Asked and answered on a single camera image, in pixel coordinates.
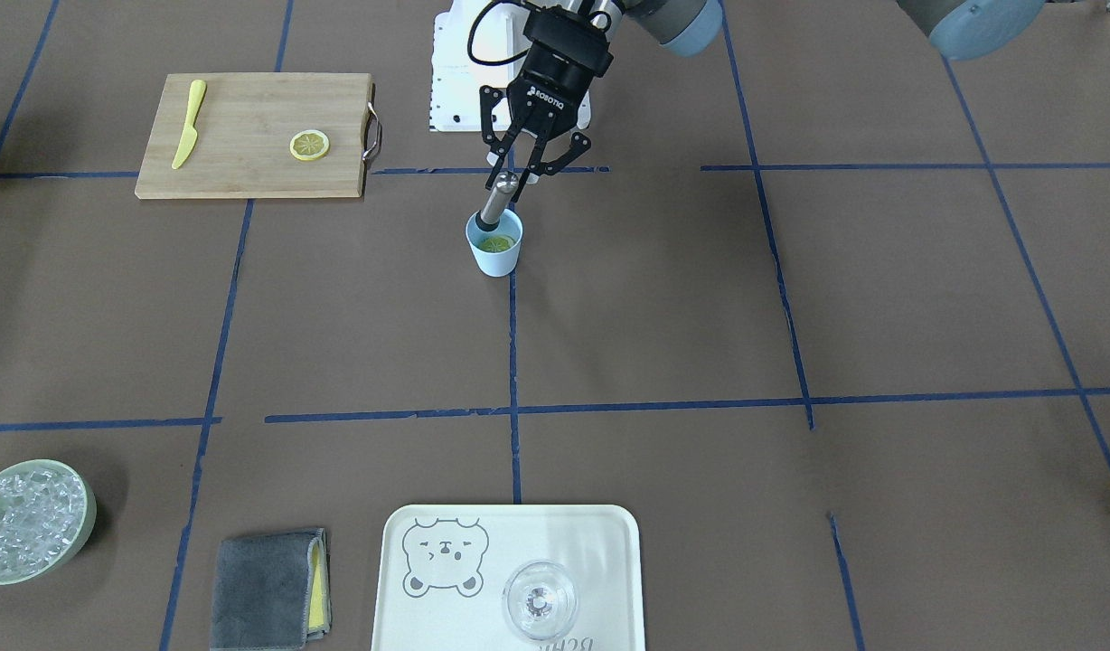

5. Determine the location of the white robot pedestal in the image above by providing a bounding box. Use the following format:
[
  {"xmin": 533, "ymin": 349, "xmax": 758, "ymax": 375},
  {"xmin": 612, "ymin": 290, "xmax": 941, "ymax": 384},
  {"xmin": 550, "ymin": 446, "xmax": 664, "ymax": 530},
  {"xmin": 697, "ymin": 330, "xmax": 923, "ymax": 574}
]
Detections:
[{"xmin": 430, "ymin": 1, "xmax": 622, "ymax": 136}]

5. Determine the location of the black metal muddler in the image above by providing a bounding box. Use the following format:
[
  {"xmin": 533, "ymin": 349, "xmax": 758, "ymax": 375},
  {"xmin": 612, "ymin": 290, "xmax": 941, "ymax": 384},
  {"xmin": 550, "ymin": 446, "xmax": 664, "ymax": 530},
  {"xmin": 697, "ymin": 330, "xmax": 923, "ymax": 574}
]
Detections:
[{"xmin": 475, "ymin": 170, "xmax": 521, "ymax": 233}]

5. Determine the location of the yellow plastic knife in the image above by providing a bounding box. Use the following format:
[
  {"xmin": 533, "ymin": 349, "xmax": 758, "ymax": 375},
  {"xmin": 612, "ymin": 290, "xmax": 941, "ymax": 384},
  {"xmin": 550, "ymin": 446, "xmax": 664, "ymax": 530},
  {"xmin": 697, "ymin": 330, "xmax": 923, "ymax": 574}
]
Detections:
[{"xmin": 171, "ymin": 79, "xmax": 206, "ymax": 170}]

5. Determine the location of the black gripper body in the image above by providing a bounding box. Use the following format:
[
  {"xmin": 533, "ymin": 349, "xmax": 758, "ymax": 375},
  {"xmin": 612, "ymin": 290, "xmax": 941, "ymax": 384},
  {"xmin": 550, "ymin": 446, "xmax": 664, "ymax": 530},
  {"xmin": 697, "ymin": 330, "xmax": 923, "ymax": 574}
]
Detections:
[{"xmin": 480, "ymin": 6, "xmax": 616, "ymax": 146}]

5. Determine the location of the cream serving tray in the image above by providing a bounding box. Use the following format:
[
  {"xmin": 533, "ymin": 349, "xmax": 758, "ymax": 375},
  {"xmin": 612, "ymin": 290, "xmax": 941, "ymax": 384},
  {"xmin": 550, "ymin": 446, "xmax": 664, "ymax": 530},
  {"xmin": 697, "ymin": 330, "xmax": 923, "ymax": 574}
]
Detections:
[{"xmin": 371, "ymin": 505, "xmax": 646, "ymax": 650}]

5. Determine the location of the yellow lemon slice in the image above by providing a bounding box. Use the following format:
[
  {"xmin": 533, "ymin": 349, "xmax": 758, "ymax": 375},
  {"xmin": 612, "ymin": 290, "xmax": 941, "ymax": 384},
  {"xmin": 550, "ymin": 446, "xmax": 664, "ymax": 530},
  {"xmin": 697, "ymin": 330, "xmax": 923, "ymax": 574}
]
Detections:
[{"xmin": 475, "ymin": 236, "xmax": 518, "ymax": 254}]

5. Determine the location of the bamboo cutting board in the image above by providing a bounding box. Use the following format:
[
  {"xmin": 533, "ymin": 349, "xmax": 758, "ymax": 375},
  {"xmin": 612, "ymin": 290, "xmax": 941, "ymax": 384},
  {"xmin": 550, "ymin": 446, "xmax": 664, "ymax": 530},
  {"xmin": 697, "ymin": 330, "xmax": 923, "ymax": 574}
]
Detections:
[{"xmin": 135, "ymin": 71, "xmax": 381, "ymax": 201}]

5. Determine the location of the light blue cup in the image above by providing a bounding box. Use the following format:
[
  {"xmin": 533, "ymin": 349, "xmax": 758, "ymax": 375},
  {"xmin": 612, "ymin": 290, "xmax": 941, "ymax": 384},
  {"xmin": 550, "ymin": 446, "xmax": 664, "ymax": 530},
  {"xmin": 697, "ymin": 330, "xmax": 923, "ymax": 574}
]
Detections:
[{"xmin": 465, "ymin": 209, "xmax": 523, "ymax": 278}]

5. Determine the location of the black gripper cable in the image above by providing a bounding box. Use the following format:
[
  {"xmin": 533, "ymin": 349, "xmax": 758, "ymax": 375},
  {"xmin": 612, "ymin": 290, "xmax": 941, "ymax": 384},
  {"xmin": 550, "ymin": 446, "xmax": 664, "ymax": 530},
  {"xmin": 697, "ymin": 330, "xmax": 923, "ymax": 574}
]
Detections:
[{"xmin": 466, "ymin": 0, "xmax": 542, "ymax": 68}]

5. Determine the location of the grey folded cloth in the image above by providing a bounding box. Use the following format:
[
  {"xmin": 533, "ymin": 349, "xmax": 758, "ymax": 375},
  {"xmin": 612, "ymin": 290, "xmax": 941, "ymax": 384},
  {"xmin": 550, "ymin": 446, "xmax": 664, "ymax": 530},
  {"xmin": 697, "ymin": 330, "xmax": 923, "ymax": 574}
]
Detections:
[{"xmin": 209, "ymin": 527, "xmax": 333, "ymax": 650}]

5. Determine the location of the clear wine glass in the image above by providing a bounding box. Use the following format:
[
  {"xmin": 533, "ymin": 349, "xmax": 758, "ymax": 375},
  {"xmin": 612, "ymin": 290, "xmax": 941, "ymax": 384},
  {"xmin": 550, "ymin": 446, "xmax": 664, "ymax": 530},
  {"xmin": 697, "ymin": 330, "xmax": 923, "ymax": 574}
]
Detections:
[{"xmin": 502, "ymin": 560, "xmax": 579, "ymax": 644}]

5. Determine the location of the green bowl of ice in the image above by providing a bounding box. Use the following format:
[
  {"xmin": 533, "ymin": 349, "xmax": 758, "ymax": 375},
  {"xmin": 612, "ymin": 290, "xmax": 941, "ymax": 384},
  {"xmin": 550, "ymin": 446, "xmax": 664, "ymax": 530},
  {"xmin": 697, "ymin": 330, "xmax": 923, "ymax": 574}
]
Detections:
[{"xmin": 0, "ymin": 458, "xmax": 98, "ymax": 585}]

